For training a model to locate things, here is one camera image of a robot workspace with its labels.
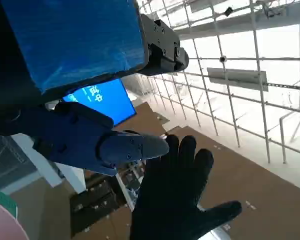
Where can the black left hand blue tape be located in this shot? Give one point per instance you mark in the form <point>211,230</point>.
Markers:
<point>77,37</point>

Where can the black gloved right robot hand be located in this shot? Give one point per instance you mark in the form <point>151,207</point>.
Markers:
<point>169,195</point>

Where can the pink bowl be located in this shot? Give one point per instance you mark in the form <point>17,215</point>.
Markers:
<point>2,225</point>

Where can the dark storage shelf rack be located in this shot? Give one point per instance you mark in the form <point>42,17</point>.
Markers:
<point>97,200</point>

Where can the blue display screen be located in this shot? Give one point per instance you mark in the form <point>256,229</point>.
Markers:
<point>109,105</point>

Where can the large white grille unit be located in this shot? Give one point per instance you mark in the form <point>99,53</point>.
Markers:
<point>47,172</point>

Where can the flat ceiling light panel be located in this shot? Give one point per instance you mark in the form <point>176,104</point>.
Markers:
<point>237,78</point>

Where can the white metal ceiling grid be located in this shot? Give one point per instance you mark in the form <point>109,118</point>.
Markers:
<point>240,59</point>

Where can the black ceiling mounted device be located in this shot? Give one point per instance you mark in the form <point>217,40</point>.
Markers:
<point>229,10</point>

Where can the green cutting mat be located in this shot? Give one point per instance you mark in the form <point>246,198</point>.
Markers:
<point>3,200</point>

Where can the round black ceiling camera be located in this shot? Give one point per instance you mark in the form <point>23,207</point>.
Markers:
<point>222,59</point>

